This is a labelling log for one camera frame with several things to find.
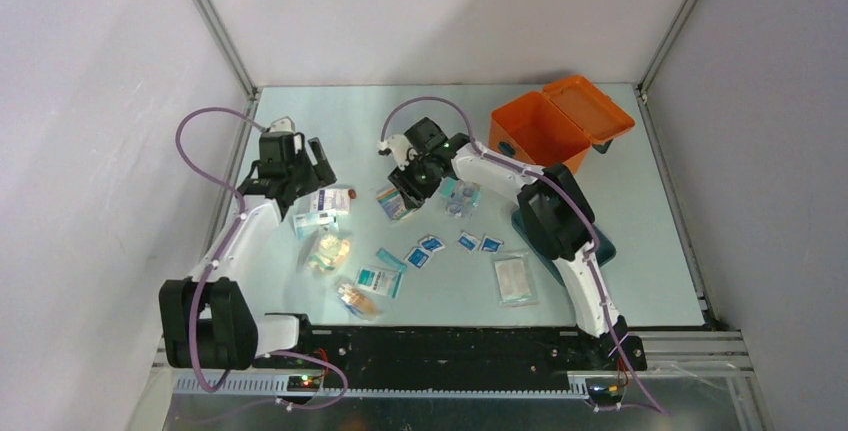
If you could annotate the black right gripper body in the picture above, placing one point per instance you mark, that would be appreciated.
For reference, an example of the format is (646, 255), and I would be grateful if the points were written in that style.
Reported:
(416, 180)

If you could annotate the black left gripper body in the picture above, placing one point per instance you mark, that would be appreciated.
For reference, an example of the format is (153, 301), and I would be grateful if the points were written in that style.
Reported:
(307, 176)

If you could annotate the clear bag teal header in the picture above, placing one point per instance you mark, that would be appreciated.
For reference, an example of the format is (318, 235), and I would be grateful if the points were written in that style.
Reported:
(466, 193)

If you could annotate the clear bag tape roll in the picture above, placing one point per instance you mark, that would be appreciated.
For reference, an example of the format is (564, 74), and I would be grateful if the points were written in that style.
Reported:
(458, 208)

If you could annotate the large bandage packet orange green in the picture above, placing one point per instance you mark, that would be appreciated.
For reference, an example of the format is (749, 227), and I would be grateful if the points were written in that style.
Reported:
(392, 203)

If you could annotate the white medicine packet red cap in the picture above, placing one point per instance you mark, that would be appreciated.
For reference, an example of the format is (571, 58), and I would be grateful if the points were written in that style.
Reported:
(337, 199)

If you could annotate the clear gauze pad packet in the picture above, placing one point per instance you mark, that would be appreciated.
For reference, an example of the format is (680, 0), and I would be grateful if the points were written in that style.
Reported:
(514, 282)

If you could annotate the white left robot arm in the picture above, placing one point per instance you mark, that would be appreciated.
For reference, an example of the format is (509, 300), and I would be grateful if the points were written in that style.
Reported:
(207, 320)

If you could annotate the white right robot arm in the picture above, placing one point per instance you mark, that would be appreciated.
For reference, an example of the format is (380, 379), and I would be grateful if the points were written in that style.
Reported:
(557, 218)

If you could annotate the orange plastic medicine box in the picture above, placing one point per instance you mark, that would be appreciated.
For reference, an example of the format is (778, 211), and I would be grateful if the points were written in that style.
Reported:
(559, 123)

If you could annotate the blue white wipe sachet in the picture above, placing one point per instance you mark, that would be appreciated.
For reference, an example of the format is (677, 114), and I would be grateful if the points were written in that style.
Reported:
(490, 244)
(418, 257)
(468, 242)
(431, 244)

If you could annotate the teal strip packet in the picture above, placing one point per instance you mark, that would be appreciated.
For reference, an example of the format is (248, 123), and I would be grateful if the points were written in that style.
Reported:
(390, 260)

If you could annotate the teal white label packet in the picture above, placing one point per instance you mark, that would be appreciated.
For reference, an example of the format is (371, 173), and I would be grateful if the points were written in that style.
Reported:
(379, 281)

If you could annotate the cotton swabs bag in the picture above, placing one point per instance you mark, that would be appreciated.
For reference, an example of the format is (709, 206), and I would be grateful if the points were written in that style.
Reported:
(356, 302)

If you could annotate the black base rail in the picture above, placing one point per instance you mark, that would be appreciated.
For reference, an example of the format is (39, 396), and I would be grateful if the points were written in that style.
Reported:
(458, 359)

